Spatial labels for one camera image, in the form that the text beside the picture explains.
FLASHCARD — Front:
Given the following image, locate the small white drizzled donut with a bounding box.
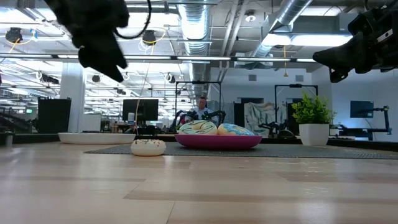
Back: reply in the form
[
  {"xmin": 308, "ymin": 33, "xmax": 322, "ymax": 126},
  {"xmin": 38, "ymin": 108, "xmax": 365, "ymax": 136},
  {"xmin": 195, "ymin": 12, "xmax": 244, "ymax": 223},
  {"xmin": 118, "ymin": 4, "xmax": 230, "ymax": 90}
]
[{"xmin": 130, "ymin": 139, "xmax": 167, "ymax": 157}]

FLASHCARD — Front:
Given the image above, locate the black ceiling spotlight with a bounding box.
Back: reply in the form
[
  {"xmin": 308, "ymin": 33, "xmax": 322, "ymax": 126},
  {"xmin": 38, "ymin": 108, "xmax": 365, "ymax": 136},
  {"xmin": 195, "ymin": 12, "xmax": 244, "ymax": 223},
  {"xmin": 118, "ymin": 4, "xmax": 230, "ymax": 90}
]
[
  {"xmin": 5, "ymin": 27, "xmax": 23, "ymax": 44},
  {"xmin": 142, "ymin": 29, "xmax": 157, "ymax": 46}
]

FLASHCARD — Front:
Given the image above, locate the white round plate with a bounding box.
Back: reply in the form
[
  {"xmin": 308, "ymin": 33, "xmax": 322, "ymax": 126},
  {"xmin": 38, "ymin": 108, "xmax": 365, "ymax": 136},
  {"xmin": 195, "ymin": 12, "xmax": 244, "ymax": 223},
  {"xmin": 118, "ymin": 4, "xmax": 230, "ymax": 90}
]
[{"xmin": 58, "ymin": 132, "xmax": 137, "ymax": 145}]

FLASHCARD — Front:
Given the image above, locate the grey woven placemat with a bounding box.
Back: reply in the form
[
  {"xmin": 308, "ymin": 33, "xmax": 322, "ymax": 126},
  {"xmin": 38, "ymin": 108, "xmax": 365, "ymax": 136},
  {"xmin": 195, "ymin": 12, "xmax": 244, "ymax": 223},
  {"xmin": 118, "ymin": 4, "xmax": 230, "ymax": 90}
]
[{"xmin": 84, "ymin": 142, "xmax": 398, "ymax": 161}]

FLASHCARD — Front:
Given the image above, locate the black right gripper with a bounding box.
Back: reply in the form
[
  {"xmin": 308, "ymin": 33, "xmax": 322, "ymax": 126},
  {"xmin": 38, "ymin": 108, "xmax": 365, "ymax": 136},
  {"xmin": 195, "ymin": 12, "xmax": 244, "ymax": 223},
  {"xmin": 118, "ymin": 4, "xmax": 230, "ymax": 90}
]
[{"xmin": 312, "ymin": 18, "xmax": 398, "ymax": 83}]

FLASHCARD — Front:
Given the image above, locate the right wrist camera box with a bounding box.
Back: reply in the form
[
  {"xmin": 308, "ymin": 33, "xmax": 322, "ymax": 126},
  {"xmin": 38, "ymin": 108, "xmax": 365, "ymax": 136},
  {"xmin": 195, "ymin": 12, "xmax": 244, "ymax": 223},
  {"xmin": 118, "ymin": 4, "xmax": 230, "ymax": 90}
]
[{"xmin": 347, "ymin": 8, "xmax": 385, "ymax": 37}]

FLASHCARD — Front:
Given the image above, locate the large blue frosted donut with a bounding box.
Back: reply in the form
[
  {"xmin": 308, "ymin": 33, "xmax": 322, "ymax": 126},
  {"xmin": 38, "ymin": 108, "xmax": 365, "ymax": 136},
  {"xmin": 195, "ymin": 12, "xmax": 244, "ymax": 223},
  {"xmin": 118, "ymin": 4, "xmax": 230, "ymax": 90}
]
[{"xmin": 216, "ymin": 123, "xmax": 256, "ymax": 137}]

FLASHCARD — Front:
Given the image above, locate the long ceiling light strip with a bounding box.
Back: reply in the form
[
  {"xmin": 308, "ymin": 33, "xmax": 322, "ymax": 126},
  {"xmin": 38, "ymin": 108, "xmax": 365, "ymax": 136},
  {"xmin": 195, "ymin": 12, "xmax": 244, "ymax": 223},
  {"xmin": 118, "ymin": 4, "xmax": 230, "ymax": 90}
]
[{"xmin": 0, "ymin": 53, "xmax": 317, "ymax": 63}]

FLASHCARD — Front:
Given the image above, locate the silver ceiling duct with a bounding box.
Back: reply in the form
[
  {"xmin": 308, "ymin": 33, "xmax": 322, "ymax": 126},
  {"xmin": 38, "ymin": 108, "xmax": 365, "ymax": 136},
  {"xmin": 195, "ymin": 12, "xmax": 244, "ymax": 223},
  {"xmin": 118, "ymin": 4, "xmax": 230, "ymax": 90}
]
[
  {"xmin": 248, "ymin": 0, "xmax": 313, "ymax": 58},
  {"xmin": 177, "ymin": 0, "xmax": 212, "ymax": 97}
]

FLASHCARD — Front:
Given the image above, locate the grey cloth cover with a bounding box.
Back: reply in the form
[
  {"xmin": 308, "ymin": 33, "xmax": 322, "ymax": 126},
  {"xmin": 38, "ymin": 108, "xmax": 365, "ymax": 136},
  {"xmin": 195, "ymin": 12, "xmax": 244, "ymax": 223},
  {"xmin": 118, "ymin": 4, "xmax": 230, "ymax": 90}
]
[{"xmin": 244, "ymin": 101, "xmax": 289, "ymax": 131}]

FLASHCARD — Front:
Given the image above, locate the person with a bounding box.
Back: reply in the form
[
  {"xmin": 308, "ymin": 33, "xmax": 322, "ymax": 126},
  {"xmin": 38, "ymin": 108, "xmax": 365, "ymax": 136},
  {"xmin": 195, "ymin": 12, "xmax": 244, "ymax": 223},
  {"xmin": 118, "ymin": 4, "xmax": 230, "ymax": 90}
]
[{"xmin": 185, "ymin": 96, "xmax": 220, "ymax": 125}]

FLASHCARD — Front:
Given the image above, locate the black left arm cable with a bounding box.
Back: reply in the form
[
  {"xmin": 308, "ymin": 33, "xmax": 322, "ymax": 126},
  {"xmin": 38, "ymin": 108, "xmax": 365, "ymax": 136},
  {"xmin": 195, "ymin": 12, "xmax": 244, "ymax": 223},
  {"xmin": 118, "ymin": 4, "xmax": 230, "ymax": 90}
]
[{"xmin": 113, "ymin": 0, "xmax": 152, "ymax": 40}]

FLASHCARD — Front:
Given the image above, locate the black computer monitor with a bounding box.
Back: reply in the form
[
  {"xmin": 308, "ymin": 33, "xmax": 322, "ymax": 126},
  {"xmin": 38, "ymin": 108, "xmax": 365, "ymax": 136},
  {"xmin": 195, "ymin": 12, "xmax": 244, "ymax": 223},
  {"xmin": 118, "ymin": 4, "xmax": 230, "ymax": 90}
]
[{"xmin": 122, "ymin": 98, "xmax": 160, "ymax": 123}]

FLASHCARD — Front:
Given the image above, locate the pink round plate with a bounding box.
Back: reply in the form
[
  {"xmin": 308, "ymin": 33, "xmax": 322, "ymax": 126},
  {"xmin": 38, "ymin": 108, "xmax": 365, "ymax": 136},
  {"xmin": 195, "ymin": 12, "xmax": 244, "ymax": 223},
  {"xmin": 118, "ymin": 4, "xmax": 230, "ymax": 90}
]
[{"xmin": 174, "ymin": 133, "xmax": 263, "ymax": 151}]

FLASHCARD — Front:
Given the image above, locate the large green drizzled donut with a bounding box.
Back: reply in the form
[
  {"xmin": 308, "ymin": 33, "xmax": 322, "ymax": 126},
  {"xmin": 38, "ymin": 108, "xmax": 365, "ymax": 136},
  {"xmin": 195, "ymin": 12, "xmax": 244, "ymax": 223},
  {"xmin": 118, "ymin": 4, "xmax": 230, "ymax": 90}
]
[{"xmin": 178, "ymin": 119, "xmax": 218, "ymax": 136}]

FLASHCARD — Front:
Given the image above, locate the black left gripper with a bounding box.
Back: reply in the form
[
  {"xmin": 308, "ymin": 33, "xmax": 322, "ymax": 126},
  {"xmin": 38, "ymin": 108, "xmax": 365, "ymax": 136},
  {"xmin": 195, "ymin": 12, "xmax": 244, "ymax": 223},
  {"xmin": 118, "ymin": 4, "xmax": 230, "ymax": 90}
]
[{"xmin": 43, "ymin": 0, "xmax": 130, "ymax": 83}]

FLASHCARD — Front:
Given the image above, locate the green plant in white pot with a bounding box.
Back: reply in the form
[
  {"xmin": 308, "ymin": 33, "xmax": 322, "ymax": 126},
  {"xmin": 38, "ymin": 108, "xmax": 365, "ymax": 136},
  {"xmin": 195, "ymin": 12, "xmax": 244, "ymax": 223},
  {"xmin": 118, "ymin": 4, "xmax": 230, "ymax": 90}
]
[{"xmin": 291, "ymin": 91, "xmax": 337, "ymax": 147}]

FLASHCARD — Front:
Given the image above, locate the black frame robot station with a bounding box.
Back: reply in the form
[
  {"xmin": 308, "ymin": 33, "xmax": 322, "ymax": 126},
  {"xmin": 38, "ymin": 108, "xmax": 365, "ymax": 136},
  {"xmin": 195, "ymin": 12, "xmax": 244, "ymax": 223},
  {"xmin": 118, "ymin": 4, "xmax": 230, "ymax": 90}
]
[
  {"xmin": 175, "ymin": 80, "xmax": 222, "ymax": 127},
  {"xmin": 274, "ymin": 83, "xmax": 319, "ymax": 134}
]

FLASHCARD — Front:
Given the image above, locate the black aluminium table frame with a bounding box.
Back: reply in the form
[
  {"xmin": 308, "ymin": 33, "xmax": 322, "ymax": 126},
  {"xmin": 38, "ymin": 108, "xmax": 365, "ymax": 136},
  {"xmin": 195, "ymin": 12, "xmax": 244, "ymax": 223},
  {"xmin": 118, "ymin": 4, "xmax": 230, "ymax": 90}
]
[{"xmin": 0, "ymin": 132, "xmax": 398, "ymax": 152}]

